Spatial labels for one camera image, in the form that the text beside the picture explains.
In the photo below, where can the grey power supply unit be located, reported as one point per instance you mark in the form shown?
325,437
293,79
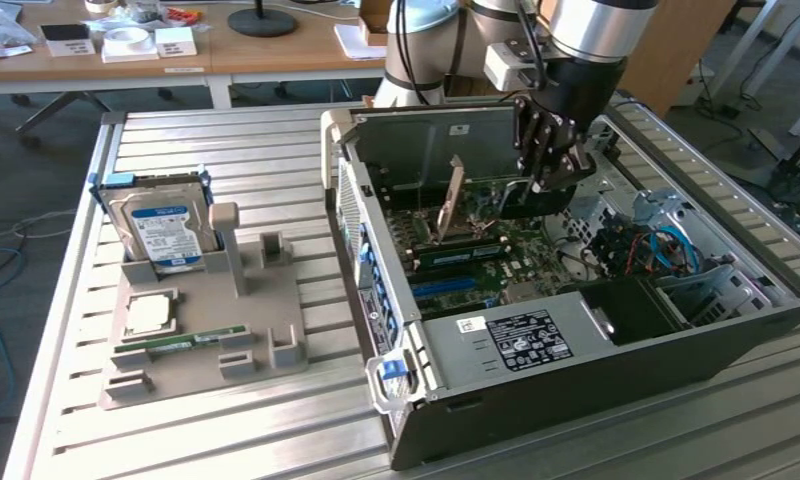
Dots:
453,350

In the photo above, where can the perforated metal disk bay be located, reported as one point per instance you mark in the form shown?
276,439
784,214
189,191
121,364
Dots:
600,210

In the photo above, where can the black floor stand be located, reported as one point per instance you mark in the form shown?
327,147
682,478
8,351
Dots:
767,140

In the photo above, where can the white box with black label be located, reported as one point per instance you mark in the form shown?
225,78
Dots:
66,40

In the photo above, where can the wooden desk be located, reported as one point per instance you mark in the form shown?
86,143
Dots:
40,70

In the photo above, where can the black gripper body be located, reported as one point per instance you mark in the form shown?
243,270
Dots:
580,90

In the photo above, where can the silver CPU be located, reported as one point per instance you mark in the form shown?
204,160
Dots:
148,316

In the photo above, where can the grey lower drive cage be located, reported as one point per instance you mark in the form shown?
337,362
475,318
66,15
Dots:
720,295

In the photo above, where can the PCIe expansion slot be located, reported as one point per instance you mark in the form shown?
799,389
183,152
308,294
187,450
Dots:
443,286

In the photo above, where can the clear plastic bag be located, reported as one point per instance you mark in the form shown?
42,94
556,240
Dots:
0,25

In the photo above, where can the white tape roll box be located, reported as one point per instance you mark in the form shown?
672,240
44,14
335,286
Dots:
129,45

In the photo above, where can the grey parts rack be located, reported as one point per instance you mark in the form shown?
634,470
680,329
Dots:
240,310

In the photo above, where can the blue case release latch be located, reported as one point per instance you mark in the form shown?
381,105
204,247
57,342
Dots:
391,371

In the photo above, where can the orange red clips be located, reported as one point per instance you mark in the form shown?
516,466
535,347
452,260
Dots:
183,16

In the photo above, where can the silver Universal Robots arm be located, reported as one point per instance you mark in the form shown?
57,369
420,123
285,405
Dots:
600,25

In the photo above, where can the white paper stack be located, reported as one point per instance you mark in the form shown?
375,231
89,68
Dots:
360,45

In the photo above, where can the plain white box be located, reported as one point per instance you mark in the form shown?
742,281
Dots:
175,42

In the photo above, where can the black round lamp base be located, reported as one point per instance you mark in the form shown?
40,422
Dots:
263,22

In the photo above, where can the black open PC case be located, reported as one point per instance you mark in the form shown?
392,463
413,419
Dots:
574,400

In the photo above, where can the CPU socket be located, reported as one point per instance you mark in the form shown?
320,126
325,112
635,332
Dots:
473,230

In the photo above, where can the hard disk with blue carrier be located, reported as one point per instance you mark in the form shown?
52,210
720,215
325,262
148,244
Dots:
163,232

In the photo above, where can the white printed card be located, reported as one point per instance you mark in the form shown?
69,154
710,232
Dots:
6,52

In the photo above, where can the green motherboard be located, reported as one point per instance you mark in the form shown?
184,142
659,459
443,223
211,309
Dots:
527,260

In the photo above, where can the wooden cabinet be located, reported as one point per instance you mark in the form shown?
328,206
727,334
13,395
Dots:
694,50

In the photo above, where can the RAM stick with green label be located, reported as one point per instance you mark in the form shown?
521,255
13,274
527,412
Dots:
460,255

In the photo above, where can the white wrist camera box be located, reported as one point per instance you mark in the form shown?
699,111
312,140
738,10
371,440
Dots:
507,67

